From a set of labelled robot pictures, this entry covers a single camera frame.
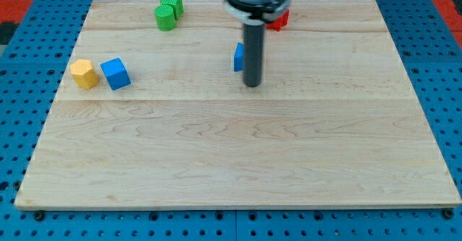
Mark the blue triangle block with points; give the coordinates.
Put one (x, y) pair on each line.
(238, 57)

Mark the yellow hexagon block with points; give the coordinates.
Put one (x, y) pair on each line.
(83, 73)

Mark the light wooden board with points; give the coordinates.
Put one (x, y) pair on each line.
(335, 123)

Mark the blue cube block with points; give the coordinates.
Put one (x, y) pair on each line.
(116, 74)

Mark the green star block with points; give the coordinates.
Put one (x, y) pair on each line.
(177, 6)

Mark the red block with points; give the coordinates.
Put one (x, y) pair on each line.
(280, 22)

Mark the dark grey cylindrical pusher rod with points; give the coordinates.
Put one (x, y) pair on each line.
(253, 42)

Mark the green cylinder block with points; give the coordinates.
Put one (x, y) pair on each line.
(165, 17)

